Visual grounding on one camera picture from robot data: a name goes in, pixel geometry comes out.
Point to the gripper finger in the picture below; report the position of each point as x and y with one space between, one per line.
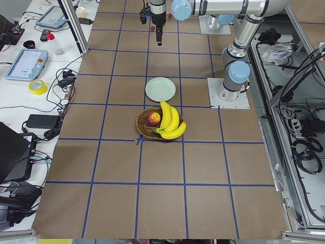
159 34

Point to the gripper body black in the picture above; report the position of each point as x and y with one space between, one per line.
158 21

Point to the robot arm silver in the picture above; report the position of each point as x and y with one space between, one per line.
180 10
236 73

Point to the pale green plate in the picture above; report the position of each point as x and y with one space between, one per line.
160 89

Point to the paper cup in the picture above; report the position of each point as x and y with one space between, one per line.
81 12

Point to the red apple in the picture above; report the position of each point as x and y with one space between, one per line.
153 118

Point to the yellow banana bunch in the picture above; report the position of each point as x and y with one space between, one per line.
170 126

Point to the clear bottle red cap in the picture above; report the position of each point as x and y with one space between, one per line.
58 50

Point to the wicker basket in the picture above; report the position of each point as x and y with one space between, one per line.
145 129

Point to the far blue teach pendant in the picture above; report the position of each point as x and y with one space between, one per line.
52 18

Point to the blue teach pendant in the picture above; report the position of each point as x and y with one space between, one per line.
28 65
52 18

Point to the crumpled white cloth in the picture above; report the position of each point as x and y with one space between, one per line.
278 54

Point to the black round cap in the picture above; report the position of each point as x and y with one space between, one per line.
29 44

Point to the yellow tape roll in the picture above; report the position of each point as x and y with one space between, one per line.
37 87

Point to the near blue teach pendant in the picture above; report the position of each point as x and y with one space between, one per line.
28 65

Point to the black power adapter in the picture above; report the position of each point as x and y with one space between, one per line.
40 121

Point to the black laptop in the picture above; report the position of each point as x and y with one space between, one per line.
17 150

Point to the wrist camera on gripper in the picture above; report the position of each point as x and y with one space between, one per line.
144 13

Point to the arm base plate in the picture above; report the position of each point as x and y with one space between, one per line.
224 99
216 24

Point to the aluminium frame post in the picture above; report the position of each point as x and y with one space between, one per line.
74 24

